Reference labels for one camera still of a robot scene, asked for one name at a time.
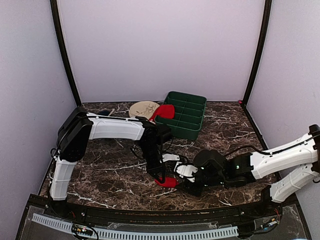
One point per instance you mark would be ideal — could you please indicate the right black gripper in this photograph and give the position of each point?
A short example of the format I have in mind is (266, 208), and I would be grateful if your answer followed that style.
(190, 188)

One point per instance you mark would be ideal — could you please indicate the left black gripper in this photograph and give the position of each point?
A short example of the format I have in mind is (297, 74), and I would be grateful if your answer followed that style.
(154, 169)

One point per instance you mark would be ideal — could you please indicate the red sock plain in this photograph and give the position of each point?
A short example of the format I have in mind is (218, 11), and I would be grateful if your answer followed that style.
(169, 182)

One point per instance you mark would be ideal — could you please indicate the green divided plastic organizer tray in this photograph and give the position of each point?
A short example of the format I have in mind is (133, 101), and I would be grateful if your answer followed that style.
(189, 110)

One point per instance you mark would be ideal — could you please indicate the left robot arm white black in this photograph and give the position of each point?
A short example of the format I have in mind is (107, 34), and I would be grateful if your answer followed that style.
(81, 127)

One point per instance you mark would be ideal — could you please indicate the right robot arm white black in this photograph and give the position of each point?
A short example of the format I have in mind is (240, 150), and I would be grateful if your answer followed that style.
(303, 155)

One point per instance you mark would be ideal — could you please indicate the red Santa sock in tray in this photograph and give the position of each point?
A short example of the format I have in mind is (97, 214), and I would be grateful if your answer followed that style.
(166, 111)

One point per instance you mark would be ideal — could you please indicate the beige bird pattern plate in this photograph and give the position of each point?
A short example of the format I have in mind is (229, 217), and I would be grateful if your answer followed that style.
(143, 109)

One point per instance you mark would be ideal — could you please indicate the dark blue cup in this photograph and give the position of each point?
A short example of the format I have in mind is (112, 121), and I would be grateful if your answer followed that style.
(104, 113)

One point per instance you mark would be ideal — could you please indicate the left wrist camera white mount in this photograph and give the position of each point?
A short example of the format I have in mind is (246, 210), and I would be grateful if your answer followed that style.
(171, 159)

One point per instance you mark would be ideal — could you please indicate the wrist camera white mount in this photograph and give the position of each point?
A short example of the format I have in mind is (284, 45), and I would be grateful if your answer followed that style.
(186, 171)
(171, 159)

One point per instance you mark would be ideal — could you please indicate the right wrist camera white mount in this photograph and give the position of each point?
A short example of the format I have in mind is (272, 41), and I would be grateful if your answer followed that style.
(186, 171)

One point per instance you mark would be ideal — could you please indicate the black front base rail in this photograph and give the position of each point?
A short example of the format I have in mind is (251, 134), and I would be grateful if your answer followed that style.
(98, 216)

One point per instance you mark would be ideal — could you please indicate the white slotted cable duct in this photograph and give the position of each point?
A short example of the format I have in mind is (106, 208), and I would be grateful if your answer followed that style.
(98, 233)

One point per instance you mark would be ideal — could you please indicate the black right frame post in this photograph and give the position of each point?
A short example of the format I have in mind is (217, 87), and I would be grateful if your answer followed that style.
(259, 51)

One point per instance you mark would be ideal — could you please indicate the black frame post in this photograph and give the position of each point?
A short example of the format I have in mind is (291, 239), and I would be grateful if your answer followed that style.
(63, 51)
(259, 51)

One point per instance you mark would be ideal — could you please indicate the black left frame post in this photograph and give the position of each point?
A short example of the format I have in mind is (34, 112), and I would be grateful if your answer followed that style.
(63, 51)

